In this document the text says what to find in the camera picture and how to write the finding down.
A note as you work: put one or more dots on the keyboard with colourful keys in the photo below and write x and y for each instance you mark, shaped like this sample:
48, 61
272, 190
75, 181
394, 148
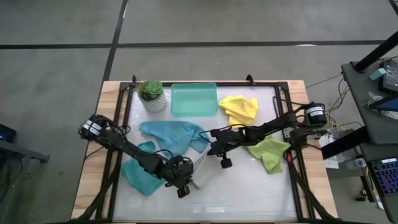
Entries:
385, 177

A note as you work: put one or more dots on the black metal support beam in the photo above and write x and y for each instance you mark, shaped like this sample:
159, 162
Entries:
345, 143

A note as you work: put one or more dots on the yellow microfiber towel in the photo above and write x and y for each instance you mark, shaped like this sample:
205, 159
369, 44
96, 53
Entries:
239, 109

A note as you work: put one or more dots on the black metal pole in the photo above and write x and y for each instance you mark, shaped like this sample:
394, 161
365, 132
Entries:
376, 51

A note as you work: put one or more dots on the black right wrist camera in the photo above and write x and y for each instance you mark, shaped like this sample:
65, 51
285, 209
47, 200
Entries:
226, 162

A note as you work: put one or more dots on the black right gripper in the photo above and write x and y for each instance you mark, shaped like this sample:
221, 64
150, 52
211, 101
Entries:
228, 138

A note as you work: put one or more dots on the lime green microfiber towel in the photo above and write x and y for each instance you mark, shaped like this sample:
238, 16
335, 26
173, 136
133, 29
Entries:
270, 155

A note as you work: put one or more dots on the green artificial succulent plant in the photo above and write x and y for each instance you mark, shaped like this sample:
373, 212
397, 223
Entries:
151, 89

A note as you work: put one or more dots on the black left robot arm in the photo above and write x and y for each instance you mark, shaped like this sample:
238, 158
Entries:
130, 146

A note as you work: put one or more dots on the teal translucent plastic bin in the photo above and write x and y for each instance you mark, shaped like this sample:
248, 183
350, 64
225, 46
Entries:
194, 99

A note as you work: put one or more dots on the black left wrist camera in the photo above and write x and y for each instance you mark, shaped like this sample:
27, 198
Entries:
183, 192

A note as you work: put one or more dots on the light blue microfiber towel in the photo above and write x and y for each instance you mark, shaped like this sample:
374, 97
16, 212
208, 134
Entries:
174, 133

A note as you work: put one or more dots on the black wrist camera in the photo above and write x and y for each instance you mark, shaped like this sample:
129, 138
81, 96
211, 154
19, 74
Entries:
226, 162
183, 192

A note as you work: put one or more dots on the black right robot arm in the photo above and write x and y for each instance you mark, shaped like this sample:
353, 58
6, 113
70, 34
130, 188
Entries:
273, 124

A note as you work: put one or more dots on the black desk monitor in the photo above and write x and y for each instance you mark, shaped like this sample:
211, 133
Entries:
390, 77

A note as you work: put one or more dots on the grey metal desk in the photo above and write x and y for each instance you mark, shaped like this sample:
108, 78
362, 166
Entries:
25, 152

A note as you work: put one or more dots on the teal microfiber towel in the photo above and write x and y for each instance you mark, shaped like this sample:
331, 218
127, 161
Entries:
140, 177

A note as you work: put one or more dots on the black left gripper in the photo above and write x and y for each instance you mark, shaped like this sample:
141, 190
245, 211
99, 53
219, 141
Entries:
180, 171

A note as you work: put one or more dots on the black tablet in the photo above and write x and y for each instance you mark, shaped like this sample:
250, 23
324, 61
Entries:
385, 104

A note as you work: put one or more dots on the grey side desk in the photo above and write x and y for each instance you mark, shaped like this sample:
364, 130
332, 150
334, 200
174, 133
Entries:
357, 93

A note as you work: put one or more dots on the black frame clamp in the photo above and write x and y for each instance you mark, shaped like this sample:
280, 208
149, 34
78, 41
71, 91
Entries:
134, 80
249, 79

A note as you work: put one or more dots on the clear plastic bottle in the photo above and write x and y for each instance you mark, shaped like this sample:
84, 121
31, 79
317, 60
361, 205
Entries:
357, 163

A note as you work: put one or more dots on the black device with blue light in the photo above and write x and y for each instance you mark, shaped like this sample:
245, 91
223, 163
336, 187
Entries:
6, 133

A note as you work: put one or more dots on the small teal block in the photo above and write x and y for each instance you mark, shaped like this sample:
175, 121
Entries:
377, 74

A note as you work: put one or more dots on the white triangle-patterned plant pot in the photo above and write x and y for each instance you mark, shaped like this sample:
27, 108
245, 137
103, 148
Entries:
154, 105

